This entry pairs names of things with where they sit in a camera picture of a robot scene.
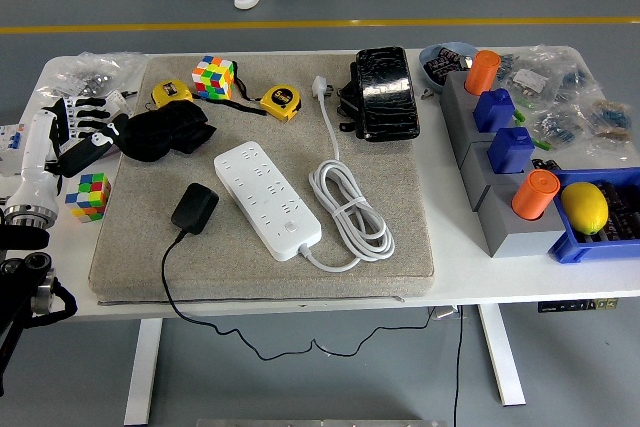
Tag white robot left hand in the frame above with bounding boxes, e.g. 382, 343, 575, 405
9, 91, 130, 214

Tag black plug adapter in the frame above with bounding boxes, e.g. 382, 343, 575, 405
170, 182, 220, 236

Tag thin black plug cord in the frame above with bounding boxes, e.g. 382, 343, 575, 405
160, 229, 434, 362

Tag white power strip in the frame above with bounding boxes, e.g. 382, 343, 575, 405
213, 140, 322, 262

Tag white circuit breaker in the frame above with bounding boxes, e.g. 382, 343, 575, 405
0, 122, 26, 179

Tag small puzzle cube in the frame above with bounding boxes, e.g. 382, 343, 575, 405
64, 172, 112, 224

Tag clear bag metal screws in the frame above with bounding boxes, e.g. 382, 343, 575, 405
47, 50, 149, 103

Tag plain yellow tape measure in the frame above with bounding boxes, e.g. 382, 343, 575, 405
151, 79, 194, 107

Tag large bright puzzle cube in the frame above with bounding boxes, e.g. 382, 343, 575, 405
191, 54, 236, 101

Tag white table leg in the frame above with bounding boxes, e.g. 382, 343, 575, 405
477, 304, 527, 407
123, 317, 164, 427

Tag yellow tape measure 5m print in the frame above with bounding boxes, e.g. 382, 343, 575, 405
259, 85, 303, 123

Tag glossy black cracked case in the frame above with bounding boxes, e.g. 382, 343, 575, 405
354, 45, 421, 143

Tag grey-brown mat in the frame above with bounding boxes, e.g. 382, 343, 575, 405
88, 53, 435, 306

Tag light blue bowl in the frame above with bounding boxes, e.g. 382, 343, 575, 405
418, 41, 480, 94

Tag grey holder block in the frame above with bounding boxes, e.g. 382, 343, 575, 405
449, 106, 496, 168
477, 181, 571, 259
458, 139, 506, 213
438, 70, 484, 121

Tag orange cylinder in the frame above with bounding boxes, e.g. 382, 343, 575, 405
464, 49, 503, 96
510, 169, 560, 222

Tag blue peg block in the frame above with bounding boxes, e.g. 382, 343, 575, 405
487, 126, 536, 176
473, 88, 517, 133

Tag clear bag white label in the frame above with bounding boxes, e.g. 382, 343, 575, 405
499, 54, 556, 98

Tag clear bag blue resistors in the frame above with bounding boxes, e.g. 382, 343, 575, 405
530, 107, 585, 149
585, 97, 635, 142
557, 59, 594, 96

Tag blue plastic bin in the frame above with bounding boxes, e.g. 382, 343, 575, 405
548, 166, 640, 266

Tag yellow lemon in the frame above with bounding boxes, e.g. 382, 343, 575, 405
559, 181, 610, 236

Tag black table control panel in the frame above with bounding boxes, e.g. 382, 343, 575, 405
537, 298, 620, 314

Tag black capacitors row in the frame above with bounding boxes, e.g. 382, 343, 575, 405
579, 181, 640, 243

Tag black wrist strap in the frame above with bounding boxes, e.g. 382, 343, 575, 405
199, 60, 269, 117

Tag white power strip cord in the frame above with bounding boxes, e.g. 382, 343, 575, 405
297, 74, 396, 272

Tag black strapped pouch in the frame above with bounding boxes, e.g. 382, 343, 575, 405
335, 60, 364, 134

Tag hanging black cable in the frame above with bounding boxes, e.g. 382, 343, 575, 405
452, 305, 464, 427

